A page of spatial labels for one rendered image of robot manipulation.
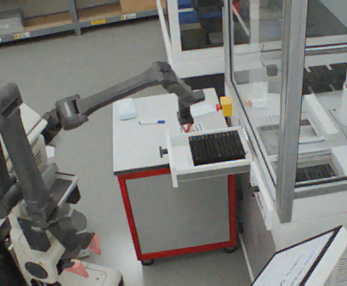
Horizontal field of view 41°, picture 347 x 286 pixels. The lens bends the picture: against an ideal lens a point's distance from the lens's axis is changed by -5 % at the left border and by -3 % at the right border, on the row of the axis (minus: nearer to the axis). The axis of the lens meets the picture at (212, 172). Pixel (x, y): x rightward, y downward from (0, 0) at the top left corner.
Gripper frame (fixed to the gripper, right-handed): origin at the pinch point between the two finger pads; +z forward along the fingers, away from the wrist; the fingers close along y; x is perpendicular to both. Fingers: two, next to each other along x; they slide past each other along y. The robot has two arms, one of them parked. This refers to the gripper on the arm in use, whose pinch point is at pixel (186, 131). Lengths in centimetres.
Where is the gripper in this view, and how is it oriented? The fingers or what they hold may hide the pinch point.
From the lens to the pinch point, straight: 232.6
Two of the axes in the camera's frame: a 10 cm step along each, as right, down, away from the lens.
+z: 0.5, 7.6, 6.5
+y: -2.5, -6.2, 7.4
